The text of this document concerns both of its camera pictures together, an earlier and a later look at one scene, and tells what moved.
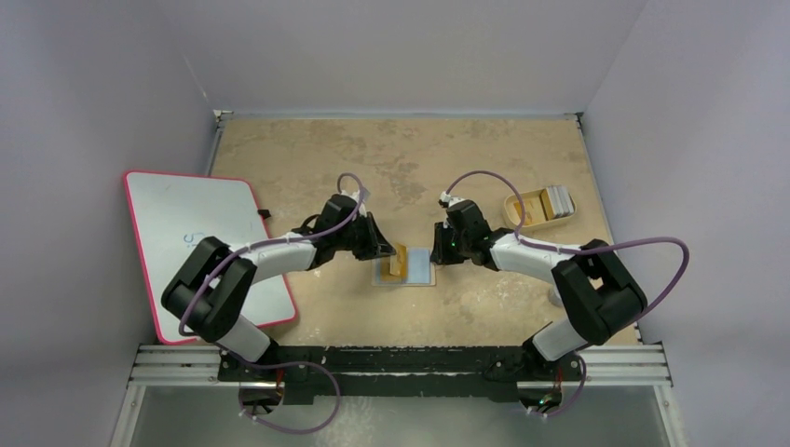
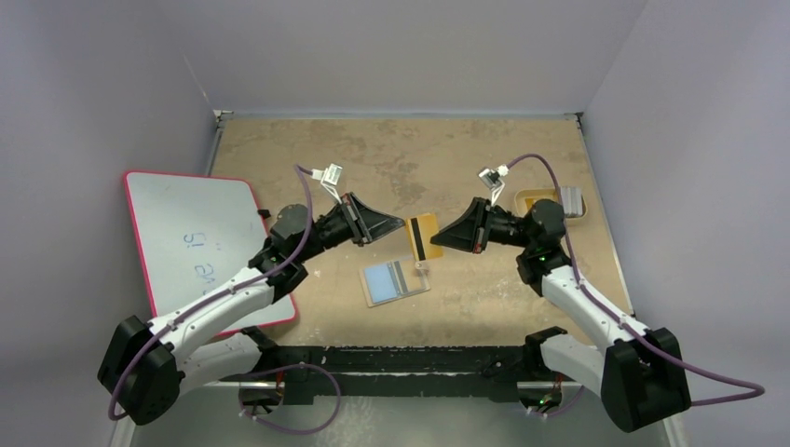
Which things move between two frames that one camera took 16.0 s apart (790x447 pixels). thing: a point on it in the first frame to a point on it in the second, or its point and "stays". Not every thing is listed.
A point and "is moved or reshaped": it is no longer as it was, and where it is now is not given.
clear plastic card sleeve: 420,270 is moved or reshaped
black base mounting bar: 319,374 stays
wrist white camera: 447,199 to 491,178
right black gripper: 442,241 to 483,224
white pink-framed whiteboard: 171,214 stays
